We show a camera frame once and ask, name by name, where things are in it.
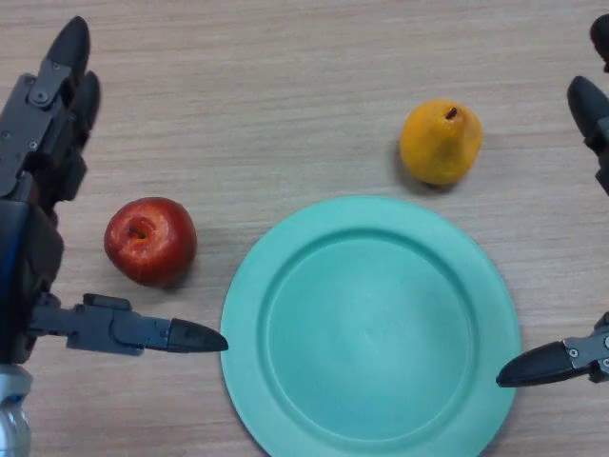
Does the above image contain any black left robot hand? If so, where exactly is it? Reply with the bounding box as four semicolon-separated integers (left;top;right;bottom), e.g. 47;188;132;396
0;16;229;368

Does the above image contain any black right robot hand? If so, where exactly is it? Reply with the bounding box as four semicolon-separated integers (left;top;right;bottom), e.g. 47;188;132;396
495;13;609;389

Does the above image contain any red apple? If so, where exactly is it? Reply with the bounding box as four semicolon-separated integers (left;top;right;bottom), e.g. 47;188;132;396
103;196;199;289

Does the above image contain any green round plate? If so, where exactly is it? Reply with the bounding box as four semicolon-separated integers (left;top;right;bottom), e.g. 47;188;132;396
219;194;523;457

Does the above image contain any yellow pear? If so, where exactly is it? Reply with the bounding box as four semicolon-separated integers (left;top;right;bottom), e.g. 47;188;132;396
398;98;484;187

